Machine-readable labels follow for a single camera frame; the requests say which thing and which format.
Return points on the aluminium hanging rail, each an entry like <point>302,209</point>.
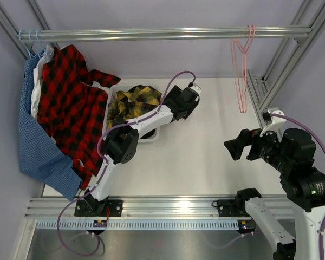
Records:
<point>97,35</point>

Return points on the frame post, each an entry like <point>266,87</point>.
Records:
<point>295,78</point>
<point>11,29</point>

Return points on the red black plaid shirt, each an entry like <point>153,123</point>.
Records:
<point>72,108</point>

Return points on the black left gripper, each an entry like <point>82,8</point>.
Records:
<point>173,93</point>

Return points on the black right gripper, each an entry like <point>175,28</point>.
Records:
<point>235,146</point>

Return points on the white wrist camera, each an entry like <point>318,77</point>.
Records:
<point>273,123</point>
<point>196,88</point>

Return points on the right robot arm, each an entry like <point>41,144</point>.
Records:
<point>293,157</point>

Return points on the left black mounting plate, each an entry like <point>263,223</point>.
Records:
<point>109,207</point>

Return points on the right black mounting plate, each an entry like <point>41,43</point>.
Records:
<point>230,207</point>

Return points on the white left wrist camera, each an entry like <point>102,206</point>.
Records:
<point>196,88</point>

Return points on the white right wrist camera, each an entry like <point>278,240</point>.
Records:
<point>273,123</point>

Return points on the white shirt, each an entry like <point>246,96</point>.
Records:
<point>37,73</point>

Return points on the black mounting plate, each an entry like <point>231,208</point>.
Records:
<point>230,207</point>
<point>109,207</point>

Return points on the slotted white cable duct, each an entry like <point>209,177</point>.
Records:
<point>137,224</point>

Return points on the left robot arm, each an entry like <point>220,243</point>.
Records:
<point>120,142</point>

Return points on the blue checked shirt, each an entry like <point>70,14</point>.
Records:
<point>39,157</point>

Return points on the left frame post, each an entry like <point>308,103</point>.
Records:
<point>11,29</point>

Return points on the yellow plaid shirt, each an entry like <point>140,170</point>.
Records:
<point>131,104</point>

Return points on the right frame post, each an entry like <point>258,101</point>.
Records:
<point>295,78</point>

